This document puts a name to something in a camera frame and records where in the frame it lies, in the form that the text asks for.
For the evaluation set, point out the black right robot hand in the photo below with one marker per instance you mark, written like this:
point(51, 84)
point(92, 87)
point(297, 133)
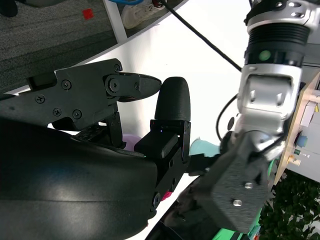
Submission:
point(62, 175)

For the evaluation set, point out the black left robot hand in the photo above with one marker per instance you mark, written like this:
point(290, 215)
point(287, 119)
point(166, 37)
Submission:
point(232, 185)

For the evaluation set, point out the pink plush pig doll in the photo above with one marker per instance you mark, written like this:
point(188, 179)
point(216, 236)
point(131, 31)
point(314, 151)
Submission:
point(167, 195)

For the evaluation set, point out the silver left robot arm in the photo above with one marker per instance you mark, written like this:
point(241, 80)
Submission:
point(270, 95)

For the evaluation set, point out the purple plastic plate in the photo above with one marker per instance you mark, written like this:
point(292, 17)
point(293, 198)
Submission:
point(130, 140)

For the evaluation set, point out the teal plastic mug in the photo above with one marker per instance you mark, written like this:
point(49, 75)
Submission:
point(202, 148)

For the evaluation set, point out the black cloth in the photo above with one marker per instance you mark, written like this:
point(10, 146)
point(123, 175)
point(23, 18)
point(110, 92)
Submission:
point(180, 225)

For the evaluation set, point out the green leafy plant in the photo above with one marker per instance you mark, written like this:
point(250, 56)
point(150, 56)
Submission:
point(295, 212)

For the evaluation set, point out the wooden control panel box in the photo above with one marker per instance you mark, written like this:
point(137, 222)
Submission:
point(307, 117)

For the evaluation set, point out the red square floor marker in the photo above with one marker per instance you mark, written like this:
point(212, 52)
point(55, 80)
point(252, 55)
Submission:
point(88, 14)

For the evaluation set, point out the white table leg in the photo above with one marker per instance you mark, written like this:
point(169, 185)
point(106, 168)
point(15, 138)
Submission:
point(115, 20)

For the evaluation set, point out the beige sneaker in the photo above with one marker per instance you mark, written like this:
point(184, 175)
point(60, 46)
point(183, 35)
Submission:
point(135, 15)

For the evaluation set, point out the black shoe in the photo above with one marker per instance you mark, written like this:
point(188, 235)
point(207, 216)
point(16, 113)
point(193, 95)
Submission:
point(8, 7)

